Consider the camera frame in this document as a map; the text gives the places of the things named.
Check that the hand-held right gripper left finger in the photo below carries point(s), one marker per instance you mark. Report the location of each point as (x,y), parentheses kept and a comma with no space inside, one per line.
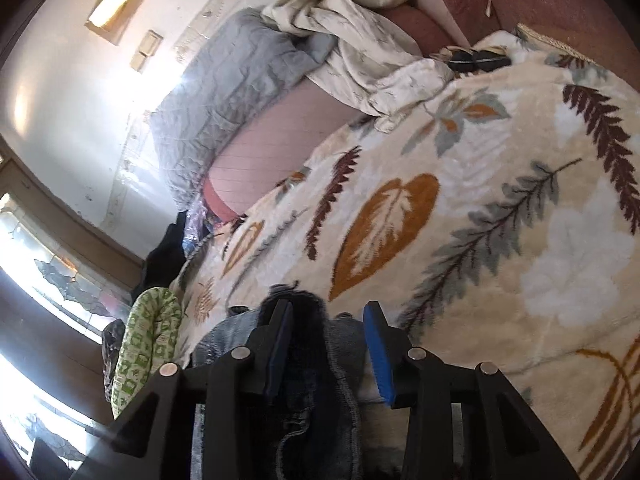
(276,360)

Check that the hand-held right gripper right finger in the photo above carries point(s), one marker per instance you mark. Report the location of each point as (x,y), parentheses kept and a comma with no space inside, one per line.
(382,357)

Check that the blue denim pants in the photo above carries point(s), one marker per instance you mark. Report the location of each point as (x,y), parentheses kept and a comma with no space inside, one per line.
(320,385)

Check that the green patterned rolled quilt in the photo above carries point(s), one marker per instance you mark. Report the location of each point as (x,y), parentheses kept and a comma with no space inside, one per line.
(145,345)

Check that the black clothing pile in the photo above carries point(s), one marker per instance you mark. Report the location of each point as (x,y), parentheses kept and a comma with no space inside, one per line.
(162,255)

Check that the dark grey garment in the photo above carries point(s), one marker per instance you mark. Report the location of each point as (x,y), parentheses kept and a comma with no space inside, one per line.
(112,355)

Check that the leaf print fleece blanket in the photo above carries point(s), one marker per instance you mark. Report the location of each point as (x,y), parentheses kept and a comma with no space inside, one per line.
(500,210)

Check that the pink upholstered headboard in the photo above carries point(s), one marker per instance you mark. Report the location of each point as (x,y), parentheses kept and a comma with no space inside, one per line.
(280,125)

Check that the grey-blue quilted pillow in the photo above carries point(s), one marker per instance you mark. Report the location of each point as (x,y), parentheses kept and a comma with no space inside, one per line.
(225,110)

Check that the small black object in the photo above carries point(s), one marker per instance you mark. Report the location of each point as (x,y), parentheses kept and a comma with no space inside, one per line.
(475,62)

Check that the crumpled white garment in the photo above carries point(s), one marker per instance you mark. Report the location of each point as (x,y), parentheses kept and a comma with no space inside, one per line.
(350,50)

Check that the wooden door frame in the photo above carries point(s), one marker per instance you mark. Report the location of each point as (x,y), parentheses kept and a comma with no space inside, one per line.
(75,215)

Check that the beige wall switch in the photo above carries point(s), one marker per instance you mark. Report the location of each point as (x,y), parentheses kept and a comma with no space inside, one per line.
(140,61)
(151,42)

